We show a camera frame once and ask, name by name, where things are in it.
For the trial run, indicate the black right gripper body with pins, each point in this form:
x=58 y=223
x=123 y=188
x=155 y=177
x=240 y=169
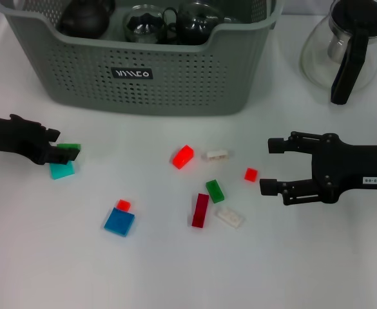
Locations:
x=343 y=169

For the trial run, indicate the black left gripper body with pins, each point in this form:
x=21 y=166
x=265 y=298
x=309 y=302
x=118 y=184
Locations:
x=14 y=138

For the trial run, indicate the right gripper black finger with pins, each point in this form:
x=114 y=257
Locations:
x=304 y=142
x=301 y=192

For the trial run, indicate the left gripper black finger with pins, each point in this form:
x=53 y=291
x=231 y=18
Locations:
x=64 y=155
x=54 y=134

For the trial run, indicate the green sloped brick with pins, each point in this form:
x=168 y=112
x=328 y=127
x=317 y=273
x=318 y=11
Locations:
x=69 y=145

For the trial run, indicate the cyan sloped brick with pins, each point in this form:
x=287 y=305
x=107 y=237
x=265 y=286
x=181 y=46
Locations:
x=62 y=171

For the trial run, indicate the small red brick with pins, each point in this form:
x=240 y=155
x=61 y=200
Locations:
x=124 y=205
x=251 y=174

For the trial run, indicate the green studded brick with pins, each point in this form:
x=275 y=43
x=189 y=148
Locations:
x=215 y=191

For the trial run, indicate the blue square brick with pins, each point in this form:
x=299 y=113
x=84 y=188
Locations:
x=120 y=222

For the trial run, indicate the dark red long brick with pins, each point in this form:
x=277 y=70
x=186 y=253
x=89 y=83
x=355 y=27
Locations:
x=200 y=210

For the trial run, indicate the grey perforated storage bin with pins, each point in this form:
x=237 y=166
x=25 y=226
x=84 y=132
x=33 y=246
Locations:
x=175 y=80

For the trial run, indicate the white flat studded plate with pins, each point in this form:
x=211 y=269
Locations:
x=229 y=217

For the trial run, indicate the white hollow brick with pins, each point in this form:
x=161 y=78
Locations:
x=216 y=156

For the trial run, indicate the orange-red sloped brick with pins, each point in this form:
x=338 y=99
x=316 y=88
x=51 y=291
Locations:
x=182 y=157

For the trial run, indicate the black teapot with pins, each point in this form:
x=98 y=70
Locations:
x=85 y=19

